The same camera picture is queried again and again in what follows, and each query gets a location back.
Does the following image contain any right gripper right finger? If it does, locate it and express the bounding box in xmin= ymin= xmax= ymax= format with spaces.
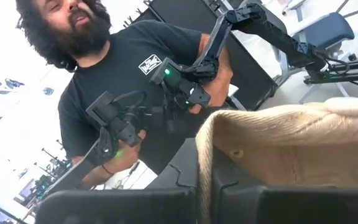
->
xmin=211 ymin=149 xmax=358 ymax=224

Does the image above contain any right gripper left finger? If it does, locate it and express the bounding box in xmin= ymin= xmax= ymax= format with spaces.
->
xmin=35 ymin=138 xmax=198 ymax=224

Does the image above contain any person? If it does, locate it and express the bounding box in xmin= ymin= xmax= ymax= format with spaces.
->
xmin=15 ymin=0 xmax=239 ymax=191

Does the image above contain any person's hand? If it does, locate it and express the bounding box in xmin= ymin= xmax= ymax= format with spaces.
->
xmin=112 ymin=129 xmax=147 ymax=175
xmin=187 ymin=80 xmax=233 ymax=115

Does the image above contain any blue office chair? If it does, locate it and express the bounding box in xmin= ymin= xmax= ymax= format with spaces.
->
xmin=280 ymin=11 xmax=358 ymax=105

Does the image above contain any person's forearm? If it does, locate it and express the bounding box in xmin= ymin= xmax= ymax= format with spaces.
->
xmin=197 ymin=32 xmax=233 ymax=82
xmin=71 ymin=155 xmax=117 ymax=191

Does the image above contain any tan baseball cap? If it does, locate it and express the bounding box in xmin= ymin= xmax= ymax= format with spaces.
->
xmin=195 ymin=96 xmax=358 ymax=224

